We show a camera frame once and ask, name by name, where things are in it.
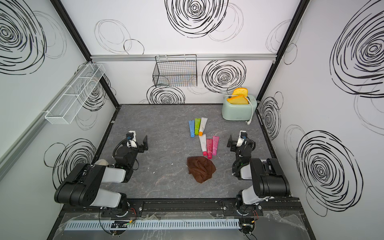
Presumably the magenta toothpaste tube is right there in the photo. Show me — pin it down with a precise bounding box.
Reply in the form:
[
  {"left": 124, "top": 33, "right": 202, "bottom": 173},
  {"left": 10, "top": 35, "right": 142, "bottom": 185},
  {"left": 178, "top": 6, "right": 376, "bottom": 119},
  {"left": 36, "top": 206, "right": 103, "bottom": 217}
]
[{"left": 212, "top": 136, "right": 220, "bottom": 156}]

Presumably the crimson pink toothpaste tube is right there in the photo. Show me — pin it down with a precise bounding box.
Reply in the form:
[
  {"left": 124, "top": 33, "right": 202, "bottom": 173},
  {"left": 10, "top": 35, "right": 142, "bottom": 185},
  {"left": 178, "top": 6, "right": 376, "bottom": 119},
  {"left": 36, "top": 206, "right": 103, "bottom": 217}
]
[{"left": 207, "top": 139, "right": 213, "bottom": 159}]

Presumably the white pink-cap toothpaste tube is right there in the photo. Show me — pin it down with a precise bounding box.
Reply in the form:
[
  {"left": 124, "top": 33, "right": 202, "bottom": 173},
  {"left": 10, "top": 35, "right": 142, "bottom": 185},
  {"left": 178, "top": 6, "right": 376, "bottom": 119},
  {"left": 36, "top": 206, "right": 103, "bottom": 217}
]
[{"left": 199, "top": 135, "right": 208, "bottom": 156}]

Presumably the brown cloth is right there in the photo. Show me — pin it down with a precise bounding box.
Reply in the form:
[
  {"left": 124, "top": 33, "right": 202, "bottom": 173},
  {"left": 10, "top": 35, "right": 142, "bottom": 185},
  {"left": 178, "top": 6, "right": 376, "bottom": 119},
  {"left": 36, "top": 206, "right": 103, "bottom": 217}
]
[{"left": 187, "top": 157, "right": 217, "bottom": 184}]

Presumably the green toothpaste tube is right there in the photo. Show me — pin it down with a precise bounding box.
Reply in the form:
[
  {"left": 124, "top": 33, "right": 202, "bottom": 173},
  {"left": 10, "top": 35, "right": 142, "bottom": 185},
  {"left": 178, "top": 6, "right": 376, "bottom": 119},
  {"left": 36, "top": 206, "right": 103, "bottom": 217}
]
[{"left": 194, "top": 118, "right": 201, "bottom": 136}]

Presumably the blue toothpaste tube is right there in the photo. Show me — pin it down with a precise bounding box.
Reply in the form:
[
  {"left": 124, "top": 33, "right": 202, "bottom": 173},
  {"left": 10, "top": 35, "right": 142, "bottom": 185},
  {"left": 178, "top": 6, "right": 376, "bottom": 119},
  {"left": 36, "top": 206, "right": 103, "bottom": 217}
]
[{"left": 189, "top": 120, "right": 195, "bottom": 138}]

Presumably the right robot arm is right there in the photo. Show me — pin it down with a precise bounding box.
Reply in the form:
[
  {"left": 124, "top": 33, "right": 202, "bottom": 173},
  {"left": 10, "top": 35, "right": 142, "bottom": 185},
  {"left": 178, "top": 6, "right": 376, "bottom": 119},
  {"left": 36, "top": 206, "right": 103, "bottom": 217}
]
[{"left": 227, "top": 131, "right": 291, "bottom": 215}]

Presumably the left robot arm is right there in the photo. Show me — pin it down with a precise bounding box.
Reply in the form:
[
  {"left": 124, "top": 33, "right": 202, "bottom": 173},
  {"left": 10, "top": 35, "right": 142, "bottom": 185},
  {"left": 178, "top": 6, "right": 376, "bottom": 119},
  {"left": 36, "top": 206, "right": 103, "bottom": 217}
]
[{"left": 54, "top": 131, "right": 149, "bottom": 212}]

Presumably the beige sponge roll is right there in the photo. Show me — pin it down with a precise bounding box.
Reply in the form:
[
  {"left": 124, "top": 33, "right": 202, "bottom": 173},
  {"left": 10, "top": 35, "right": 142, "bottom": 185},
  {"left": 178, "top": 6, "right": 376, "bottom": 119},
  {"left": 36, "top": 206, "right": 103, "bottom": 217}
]
[{"left": 95, "top": 159, "right": 109, "bottom": 166}]

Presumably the mint green toaster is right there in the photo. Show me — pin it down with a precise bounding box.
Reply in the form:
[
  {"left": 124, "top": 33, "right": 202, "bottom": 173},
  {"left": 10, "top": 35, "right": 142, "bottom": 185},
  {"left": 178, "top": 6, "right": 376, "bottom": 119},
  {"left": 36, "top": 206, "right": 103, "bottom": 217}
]
[{"left": 222, "top": 95, "right": 258, "bottom": 121}]

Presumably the yellow toast slice front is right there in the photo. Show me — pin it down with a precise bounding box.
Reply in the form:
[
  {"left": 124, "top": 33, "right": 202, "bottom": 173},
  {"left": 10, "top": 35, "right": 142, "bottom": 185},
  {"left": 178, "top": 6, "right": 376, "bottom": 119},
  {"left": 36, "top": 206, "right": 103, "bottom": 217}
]
[{"left": 227, "top": 95, "right": 249, "bottom": 105}]

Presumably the yellow toast slice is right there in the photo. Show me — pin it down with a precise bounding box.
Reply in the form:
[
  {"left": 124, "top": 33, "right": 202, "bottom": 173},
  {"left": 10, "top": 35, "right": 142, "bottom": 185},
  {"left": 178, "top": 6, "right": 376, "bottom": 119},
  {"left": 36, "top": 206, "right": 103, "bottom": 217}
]
[
  {"left": 227, "top": 95, "right": 249, "bottom": 105},
  {"left": 232, "top": 88, "right": 249, "bottom": 97}
]

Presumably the yellow toast slice back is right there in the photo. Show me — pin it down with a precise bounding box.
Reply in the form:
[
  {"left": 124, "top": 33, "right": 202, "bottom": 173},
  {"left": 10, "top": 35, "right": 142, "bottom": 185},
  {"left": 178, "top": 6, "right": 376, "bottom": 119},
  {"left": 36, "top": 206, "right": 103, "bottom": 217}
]
[{"left": 232, "top": 88, "right": 249, "bottom": 97}]

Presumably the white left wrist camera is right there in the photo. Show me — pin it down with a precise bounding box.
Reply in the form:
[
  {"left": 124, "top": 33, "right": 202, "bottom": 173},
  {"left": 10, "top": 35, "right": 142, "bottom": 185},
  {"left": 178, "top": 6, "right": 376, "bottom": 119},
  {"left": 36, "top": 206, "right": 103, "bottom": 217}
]
[{"left": 126, "top": 131, "right": 138, "bottom": 148}]

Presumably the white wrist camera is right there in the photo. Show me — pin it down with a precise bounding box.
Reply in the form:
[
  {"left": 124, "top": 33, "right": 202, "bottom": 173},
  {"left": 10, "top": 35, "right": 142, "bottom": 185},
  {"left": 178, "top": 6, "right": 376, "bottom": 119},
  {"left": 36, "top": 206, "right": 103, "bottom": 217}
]
[
  {"left": 126, "top": 131, "right": 138, "bottom": 148},
  {"left": 237, "top": 131, "right": 248, "bottom": 147}
]

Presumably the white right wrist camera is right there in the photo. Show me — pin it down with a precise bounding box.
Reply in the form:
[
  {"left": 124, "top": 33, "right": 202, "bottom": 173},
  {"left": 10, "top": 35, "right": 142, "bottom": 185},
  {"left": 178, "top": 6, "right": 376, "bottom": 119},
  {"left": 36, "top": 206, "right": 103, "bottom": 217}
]
[{"left": 237, "top": 131, "right": 248, "bottom": 147}]

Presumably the white toaster cable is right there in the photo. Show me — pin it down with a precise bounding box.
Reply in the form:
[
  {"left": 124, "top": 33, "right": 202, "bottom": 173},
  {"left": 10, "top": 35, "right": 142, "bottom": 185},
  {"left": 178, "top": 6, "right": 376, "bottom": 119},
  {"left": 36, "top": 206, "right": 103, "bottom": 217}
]
[{"left": 227, "top": 95, "right": 255, "bottom": 126}]

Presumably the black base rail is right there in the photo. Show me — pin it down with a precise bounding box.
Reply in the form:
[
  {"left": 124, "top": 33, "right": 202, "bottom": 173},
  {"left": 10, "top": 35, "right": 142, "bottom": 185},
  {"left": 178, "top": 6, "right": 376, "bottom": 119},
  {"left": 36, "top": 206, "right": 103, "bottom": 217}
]
[{"left": 59, "top": 198, "right": 304, "bottom": 219}]

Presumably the grey slotted cable duct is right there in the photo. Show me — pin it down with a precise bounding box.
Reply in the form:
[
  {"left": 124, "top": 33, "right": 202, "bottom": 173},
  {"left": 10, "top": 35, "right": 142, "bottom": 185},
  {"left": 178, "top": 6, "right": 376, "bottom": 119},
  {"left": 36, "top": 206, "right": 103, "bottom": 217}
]
[{"left": 64, "top": 219, "right": 241, "bottom": 232}]

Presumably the white wire wall basket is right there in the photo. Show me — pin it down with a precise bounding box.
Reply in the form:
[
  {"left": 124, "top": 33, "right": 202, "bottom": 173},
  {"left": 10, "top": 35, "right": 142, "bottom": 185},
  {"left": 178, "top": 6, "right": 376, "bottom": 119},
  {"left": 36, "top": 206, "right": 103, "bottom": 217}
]
[{"left": 45, "top": 63, "right": 106, "bottom": 125}]

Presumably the black wire wall basket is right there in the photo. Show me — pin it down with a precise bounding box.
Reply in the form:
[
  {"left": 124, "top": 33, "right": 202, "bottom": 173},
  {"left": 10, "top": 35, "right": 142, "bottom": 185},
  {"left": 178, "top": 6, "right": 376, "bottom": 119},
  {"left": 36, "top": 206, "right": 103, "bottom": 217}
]
[{"left": 153, "top": 54, "right": 198, "bottom": 87}]

